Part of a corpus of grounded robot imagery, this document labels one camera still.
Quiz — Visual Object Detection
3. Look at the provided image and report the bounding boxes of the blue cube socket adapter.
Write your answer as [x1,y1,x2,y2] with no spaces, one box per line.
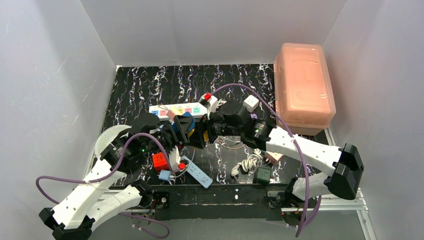
[172,111,196,135]

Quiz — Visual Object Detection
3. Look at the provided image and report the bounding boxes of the small pink charger plug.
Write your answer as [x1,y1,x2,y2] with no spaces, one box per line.
[166,108,180,121]

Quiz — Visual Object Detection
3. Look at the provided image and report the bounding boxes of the red cube socket adapter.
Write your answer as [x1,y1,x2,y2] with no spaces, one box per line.
[152,152,169,173]

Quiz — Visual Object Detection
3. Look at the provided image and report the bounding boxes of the white power strip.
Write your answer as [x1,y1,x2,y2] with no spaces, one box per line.
[148,102,207,121]

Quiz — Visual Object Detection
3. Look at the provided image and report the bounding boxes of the light blue charger plug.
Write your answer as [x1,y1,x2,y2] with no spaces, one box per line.
[158,169,173,182]

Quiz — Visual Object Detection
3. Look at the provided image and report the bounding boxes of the white cube socket adapter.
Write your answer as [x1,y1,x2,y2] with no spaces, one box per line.
[242,95,260,113]

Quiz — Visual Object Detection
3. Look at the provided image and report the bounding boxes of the blue power strip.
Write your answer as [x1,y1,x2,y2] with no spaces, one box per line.
[182,156,213,189]

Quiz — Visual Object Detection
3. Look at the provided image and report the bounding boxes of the pink cube socket adapter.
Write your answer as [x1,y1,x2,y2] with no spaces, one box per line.
[264,151,284,166]

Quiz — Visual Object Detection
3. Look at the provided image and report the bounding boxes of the green cube socket adapter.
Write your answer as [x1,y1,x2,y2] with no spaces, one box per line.
[252,167,272,185]

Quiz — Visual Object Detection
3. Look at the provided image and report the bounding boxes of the yellow cube socket adapter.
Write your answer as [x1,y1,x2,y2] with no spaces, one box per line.
[189,128,209,145]

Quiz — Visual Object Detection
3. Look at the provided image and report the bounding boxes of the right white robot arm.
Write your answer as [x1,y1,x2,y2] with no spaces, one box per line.
[195,97,364,202]

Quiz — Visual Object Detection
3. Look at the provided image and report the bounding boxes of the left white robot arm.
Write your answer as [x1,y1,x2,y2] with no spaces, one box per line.
[39,112,205,240]

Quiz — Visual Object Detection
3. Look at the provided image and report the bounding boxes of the white filament spool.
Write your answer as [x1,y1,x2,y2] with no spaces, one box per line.
[94,124,131,160]

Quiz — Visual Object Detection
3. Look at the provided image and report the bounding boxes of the pink translucent storage box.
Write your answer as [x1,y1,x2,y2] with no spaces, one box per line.
[273,43,336,136]

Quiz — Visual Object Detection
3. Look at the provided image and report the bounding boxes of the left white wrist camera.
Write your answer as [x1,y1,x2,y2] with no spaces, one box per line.
[168,146,181,173]

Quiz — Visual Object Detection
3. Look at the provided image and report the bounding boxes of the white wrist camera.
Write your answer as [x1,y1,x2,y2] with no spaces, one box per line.
[168,146,181,173]
[199,93,218,113]

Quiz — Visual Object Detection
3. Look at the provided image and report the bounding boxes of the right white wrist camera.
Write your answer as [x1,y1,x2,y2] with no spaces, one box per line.
[199,93,218,113]

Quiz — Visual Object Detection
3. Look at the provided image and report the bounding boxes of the coiled white power cord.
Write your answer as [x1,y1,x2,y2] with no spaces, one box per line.
[230,148,264,181]

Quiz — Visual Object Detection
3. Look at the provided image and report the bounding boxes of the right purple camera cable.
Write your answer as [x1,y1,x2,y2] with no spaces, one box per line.
[203,83,322,239]

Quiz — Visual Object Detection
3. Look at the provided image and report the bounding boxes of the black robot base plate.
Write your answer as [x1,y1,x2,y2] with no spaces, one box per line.
[133,183,300,221]

